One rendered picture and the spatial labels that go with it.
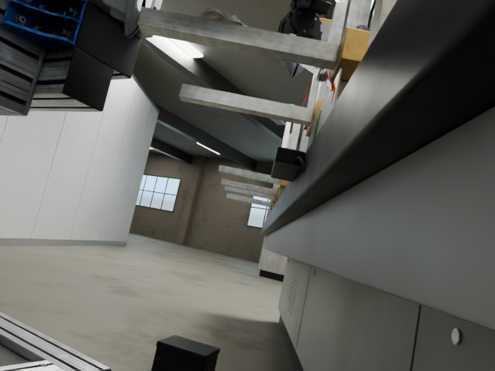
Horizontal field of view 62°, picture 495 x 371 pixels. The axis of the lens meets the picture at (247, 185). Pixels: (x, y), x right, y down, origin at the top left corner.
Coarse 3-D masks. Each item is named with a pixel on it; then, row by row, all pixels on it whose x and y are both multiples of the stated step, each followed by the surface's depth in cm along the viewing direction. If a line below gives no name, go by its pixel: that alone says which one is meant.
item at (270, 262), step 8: (264, 240) 764; (264, 256) 756; (272, 256) 749; (280, 256) 742; (264, 264) 753; (272, 264) 746; (280, 264) 738; (264, 272) 754; (272, 272) 747; (280, 272) 735; (280, 280) 736
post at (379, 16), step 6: (378, 0) 44; (384, 0) 41; (390, 0) 41; (396, 0) 41; (378, 6) 43; (384, 6) 41; (390, 6) 41; (378, 12) 42; (384, 12) 41; (378, 18) 42; (384, 18) 41; (372, 24) 44; (378, 24) 41; (372, 30) 44; (378, 30) 41; (372, 36) 43
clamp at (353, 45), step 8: (352, 32) 60; (360, 32) 60; (368, 32) 60; (344, 40) 60; (352, 40) 60; (360, 40) 60; (368, 40) 60; (344, 48) 59; (352, 48) 59; (360, 48) 59; (344, 56) 59; (352, 56) 59; (360, 56) 59; (336, 64) 63; (344, 64) 61; (352, 64) 60; (336, 72) 64; (344, 72) 63; (352, 72) 63; (344, 80) 66
